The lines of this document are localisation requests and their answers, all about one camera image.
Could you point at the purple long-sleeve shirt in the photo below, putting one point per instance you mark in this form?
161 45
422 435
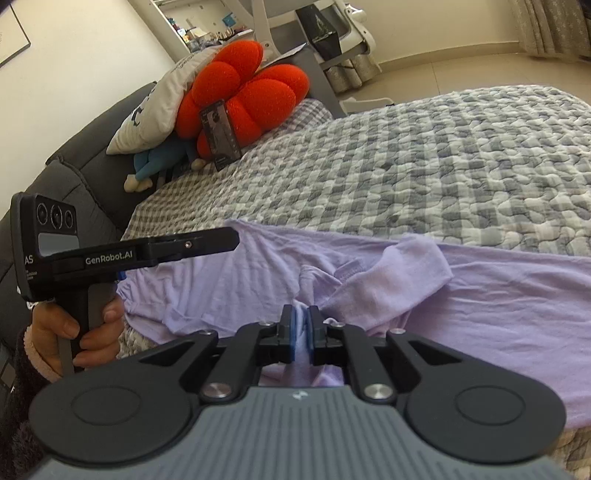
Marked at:
485 323

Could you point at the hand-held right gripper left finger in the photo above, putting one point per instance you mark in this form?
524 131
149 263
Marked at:
292 332

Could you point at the beige printed pillow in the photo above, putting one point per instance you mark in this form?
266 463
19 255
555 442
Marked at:
157 106

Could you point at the white paper sheet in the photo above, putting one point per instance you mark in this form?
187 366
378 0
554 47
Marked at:
286 53

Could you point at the white office chair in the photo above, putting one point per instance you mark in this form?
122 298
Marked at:
355 27

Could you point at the person's left forearm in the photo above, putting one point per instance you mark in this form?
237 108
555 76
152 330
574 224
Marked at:
18 415

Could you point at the grey checked quilted blanket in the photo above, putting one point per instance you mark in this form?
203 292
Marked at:
438 184

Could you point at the blue plush toy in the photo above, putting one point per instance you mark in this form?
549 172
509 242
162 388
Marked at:
157 161

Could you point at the red flower cushion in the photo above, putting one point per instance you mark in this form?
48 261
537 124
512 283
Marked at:
258 92

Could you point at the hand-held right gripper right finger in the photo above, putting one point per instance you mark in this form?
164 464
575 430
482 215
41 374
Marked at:
311 334

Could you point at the black smartphone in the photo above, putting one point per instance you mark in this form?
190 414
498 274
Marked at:
220 136

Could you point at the black hanging bag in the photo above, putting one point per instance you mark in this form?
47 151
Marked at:
321 34

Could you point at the framed wall picture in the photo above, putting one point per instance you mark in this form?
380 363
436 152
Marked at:
11 32

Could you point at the person's left hand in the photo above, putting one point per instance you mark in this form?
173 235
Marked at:
46 327

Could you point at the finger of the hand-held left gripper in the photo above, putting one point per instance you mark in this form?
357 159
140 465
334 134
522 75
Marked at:
198 244

